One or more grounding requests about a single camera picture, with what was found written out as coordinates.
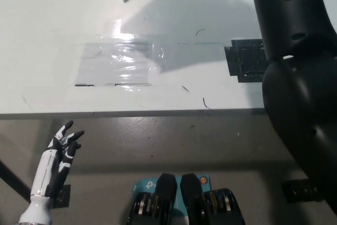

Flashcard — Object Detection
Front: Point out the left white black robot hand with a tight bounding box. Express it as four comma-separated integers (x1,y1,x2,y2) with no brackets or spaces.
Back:
30,120,85,201

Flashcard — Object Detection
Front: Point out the clear tape patch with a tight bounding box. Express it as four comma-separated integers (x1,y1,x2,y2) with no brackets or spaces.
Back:
75,19,169,87

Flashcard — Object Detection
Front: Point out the teal printed torso box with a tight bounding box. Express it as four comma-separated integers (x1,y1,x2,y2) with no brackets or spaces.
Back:
132,174,211,214

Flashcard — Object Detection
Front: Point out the black table leg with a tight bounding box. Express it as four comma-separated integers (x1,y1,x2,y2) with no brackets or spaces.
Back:
0,160,31,204

